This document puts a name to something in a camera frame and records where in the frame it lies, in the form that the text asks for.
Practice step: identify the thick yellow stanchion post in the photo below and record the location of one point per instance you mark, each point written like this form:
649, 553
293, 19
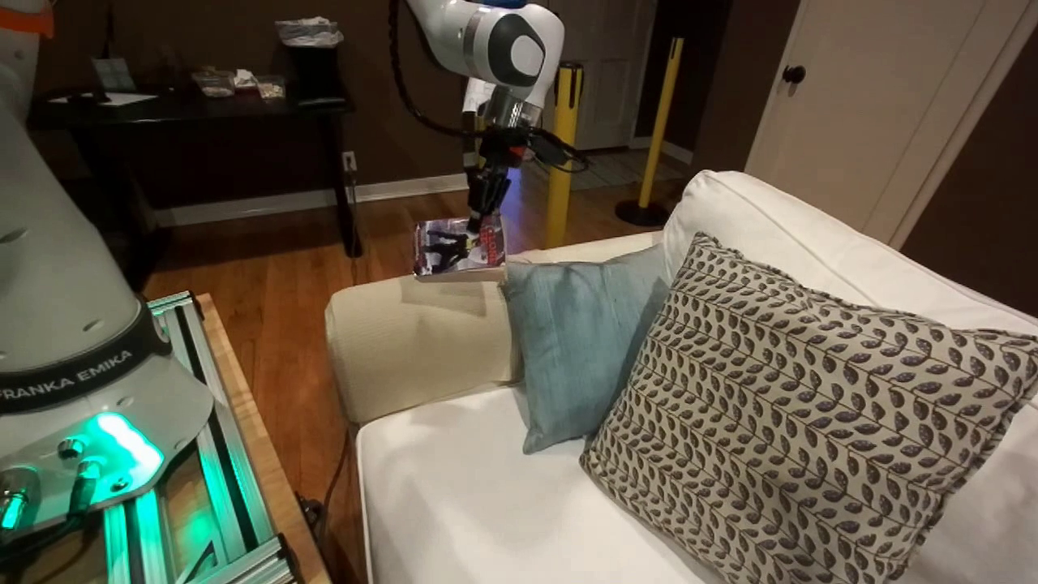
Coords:
563, 206

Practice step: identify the white paper sheet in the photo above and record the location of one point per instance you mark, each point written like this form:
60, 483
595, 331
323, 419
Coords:
116, 85

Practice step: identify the black box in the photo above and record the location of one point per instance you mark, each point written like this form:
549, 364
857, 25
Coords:
316, 73

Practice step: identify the light blue pillow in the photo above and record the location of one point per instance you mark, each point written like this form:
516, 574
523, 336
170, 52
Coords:
572, 346

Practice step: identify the white wall outlet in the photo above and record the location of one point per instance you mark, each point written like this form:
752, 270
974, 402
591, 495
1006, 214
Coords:
349, 164

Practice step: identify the dark wooden side table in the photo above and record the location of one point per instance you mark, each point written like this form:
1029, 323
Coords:
214, 111

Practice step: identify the white item on black box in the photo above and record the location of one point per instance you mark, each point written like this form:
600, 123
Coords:
310, 30

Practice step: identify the small clutter pile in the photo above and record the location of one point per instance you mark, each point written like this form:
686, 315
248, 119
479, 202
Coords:
237, 81

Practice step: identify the white panel door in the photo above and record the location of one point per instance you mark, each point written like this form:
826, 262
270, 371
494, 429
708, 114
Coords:
865, 108

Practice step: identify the paperback book with dark cover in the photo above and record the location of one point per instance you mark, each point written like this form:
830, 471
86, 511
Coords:
448, 254

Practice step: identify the white sofa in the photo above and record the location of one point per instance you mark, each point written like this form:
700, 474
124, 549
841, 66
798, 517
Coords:
463, 496

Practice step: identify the thin yellow stanchion post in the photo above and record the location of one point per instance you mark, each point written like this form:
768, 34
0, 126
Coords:
664, 119

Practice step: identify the aluminium profile robot frame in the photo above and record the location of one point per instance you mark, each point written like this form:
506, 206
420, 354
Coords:
232, 486

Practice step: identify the leaf patterned grey pillow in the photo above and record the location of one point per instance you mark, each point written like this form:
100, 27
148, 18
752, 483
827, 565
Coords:
811, 432

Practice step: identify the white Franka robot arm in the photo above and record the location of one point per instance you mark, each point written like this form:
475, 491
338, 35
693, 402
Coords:
64, 270

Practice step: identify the beige sofa armrest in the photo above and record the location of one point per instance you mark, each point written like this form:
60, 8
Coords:
423, 336

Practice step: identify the dark round door knob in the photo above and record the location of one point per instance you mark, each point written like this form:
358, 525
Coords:
792, 76

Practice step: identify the grey interior door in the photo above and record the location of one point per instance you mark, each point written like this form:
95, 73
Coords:
618, 76

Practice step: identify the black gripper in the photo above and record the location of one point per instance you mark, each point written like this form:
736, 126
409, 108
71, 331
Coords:
497, 132

